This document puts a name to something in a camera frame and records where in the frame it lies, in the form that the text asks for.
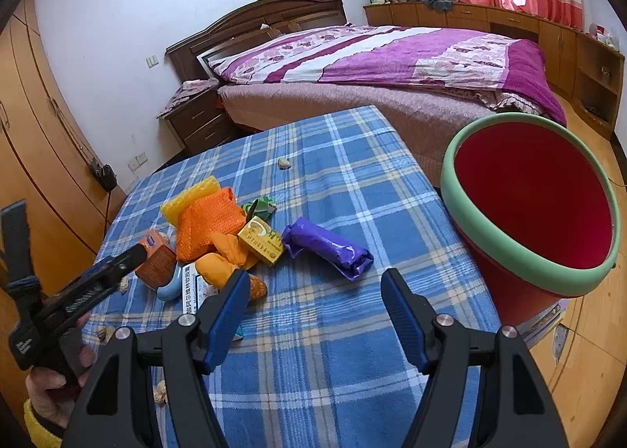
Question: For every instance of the orange carton box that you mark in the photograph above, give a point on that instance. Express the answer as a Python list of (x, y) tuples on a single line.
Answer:
[(156, 262)]

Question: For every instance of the pink cloth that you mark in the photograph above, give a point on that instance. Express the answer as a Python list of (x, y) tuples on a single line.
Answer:
[(188, 93)]

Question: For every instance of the orange plastic wrapper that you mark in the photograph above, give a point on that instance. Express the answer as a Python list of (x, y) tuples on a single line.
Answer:
[(213, 269)]

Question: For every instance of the bed with pink-brown cover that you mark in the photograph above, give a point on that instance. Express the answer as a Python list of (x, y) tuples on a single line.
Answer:
[(318, 105)]

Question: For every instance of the dark wooden headboard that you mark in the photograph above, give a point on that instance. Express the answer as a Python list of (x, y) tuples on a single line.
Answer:
[(230, 21)]

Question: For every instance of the red bin with green rim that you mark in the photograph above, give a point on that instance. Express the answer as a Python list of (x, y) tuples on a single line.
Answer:
[(529, 193)]

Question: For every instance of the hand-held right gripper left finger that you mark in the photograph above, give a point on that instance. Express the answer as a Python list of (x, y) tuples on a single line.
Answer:
[(230, 311)]

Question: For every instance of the dark wooden nightstand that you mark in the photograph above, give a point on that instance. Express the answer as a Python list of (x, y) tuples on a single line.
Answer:
[(201, 122)]

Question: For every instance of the person's left forearm yellow sleeve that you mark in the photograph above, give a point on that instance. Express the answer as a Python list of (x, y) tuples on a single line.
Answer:
[(41, 428)]

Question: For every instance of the walnut shell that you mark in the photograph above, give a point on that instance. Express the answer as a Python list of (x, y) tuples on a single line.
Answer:
[(105, 334), (124, 286), (160, 391)]

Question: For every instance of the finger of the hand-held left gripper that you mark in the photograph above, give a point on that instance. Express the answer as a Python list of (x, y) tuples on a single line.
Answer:
[(128, 259)]

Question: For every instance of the light blue plastic piece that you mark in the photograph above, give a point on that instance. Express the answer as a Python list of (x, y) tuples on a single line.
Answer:
[(169, 286)]

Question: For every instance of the purple plastic bag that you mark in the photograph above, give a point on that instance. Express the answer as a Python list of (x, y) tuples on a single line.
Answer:
[(323, 247)]

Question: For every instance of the purple floral quilt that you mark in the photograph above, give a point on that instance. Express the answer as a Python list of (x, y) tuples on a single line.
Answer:
[(392, 56)]

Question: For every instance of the white wall socket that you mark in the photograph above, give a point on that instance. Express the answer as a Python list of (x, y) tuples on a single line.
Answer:
[(137, 161)]

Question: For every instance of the long wooden low cabinet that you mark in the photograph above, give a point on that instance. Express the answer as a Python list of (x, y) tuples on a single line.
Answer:
[(558, 44)]

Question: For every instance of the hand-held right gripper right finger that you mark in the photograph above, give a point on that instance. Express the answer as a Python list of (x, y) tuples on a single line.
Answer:
[(401, 311)]

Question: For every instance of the green packet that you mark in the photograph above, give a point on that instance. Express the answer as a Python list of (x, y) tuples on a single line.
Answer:
[(267, 205)]

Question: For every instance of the white wall switch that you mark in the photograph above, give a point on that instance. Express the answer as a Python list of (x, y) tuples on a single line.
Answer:
[(152, 61)]

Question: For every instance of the person's left hand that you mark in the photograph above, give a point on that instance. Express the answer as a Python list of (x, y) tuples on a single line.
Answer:
[(49, 391)]

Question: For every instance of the small yellow box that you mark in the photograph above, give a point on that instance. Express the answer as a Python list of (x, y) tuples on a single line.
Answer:
[(262, 240)]

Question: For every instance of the red and white containers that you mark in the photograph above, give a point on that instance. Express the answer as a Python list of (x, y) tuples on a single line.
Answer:
[(602, 34)]

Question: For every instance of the yellow foam net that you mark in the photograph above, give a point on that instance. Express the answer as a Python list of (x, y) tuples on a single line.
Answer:
[(186, 198)]

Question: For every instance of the whole walnut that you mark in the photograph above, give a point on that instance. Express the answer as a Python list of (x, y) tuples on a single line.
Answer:
[(283, 164)]

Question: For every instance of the wooden wardrobe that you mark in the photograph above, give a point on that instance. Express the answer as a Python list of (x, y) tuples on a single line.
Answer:
[(34, 134)]

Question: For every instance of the blue plaid table blanket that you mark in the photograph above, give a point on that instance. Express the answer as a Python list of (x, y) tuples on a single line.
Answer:
[(333, 173)]

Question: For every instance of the orange foam net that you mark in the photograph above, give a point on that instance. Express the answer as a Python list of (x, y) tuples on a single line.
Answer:
[(205, 222)]

